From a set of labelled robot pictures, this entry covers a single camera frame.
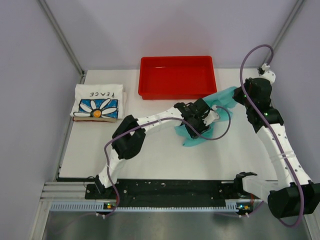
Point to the left aluminium corner post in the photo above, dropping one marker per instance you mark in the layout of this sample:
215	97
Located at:
60	36

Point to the teal t-shirt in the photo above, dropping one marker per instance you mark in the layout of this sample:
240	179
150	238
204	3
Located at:
223	99

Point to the aluminium corner post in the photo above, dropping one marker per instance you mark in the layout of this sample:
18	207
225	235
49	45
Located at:
60	36
284	30

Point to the folded brown t-shirt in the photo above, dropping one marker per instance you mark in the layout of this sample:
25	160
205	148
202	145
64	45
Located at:
93	119

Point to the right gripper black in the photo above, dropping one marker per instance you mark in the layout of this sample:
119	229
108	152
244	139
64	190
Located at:
237	95

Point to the folded white daisy t-shirt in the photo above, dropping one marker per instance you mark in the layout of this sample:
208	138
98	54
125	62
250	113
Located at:
99	101

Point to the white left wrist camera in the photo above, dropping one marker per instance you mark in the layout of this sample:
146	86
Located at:
212	116

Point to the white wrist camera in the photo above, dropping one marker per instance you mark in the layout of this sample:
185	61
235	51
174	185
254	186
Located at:
265	72
212	116

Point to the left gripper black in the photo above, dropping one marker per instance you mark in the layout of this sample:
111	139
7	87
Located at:
202	128

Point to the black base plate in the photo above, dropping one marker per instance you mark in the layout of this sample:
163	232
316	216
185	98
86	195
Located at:
167	201

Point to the red plastic bin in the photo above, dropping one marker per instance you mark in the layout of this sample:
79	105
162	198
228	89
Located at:
176	77

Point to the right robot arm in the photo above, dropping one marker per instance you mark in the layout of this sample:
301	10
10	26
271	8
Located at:
294	192

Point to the aluminium frame rail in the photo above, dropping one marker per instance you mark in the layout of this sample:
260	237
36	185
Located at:
67	191

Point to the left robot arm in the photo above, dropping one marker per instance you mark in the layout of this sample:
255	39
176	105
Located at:
129	137

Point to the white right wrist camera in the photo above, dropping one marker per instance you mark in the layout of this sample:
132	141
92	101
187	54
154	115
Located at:
265	72

